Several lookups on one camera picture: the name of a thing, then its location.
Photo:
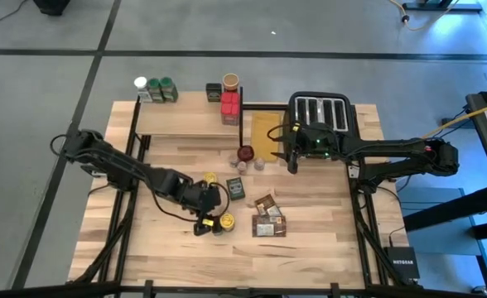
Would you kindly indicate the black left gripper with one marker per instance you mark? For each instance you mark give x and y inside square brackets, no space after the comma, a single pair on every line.
[198,198]

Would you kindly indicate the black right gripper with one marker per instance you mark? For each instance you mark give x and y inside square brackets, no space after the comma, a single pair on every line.
[314,142]

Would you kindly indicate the yellow-lid dark spice jar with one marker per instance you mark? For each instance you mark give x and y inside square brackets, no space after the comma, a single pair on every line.
[210,178]
[227,221]

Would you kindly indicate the red boxes stack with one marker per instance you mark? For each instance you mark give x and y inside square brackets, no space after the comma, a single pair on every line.
[230,111]
[230,98]

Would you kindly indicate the tan-lid spice jar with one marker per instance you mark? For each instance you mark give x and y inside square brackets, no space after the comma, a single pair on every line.
[230,82]

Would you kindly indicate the green-lid oregano spice jar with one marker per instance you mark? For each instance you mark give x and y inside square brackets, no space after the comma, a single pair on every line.
[169,89]

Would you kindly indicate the green-lid herb spice jar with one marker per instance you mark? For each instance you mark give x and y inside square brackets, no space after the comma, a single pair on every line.
[155,90]

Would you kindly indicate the white-lid spice jar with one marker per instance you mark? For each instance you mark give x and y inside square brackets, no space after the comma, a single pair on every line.
[143,89]

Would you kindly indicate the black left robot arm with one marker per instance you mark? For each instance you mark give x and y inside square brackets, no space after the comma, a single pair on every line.
[115,161]

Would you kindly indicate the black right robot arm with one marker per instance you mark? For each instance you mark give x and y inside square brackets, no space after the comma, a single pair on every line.
[392,149]

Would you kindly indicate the yellow cloth mat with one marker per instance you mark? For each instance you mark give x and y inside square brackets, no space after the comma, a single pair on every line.
[262,136]

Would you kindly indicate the dark red round object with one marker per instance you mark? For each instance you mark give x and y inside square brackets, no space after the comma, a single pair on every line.
[246,153]

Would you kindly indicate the small brown foil packet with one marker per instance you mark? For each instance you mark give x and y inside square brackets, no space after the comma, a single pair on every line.
[268,205]

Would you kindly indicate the black four-slot toaster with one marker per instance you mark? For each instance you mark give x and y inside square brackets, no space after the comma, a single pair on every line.
[322,107]

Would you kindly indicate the black Netgear router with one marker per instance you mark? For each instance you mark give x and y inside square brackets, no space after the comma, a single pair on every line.
[403,262]

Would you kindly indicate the black stand base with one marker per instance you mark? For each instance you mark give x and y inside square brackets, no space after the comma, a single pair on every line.
[442,6]

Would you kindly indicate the black floor object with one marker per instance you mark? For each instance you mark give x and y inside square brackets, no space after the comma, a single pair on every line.
[51,6]

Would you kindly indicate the wooden shelf with black frame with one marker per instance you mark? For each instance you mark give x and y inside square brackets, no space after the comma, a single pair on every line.
[185,116]

